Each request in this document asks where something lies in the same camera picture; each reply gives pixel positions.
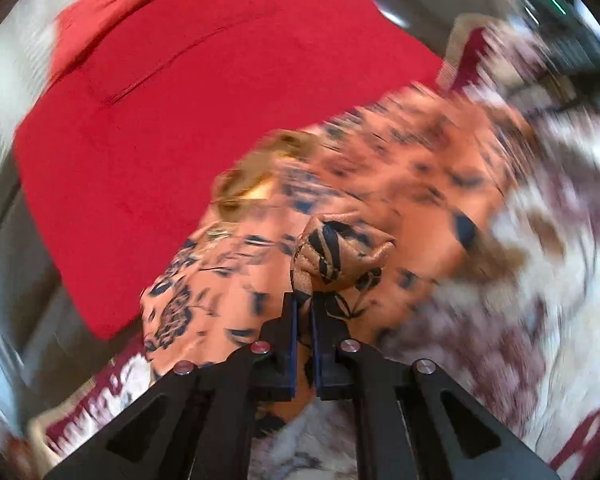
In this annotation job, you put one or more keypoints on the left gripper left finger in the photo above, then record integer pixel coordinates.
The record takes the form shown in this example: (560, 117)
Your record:
(196, 422)

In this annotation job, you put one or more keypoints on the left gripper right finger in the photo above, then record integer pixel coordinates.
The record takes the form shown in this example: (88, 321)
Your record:
(412, 421)

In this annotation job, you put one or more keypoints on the orange floral blouse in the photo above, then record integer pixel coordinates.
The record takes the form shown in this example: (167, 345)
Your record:
(372, 208)

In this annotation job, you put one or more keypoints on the floral plush blanket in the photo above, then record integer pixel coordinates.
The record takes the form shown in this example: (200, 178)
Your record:
(518, 324)

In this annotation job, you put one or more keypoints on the red folded garment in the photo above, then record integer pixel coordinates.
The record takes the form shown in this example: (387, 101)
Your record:
(118, 156)

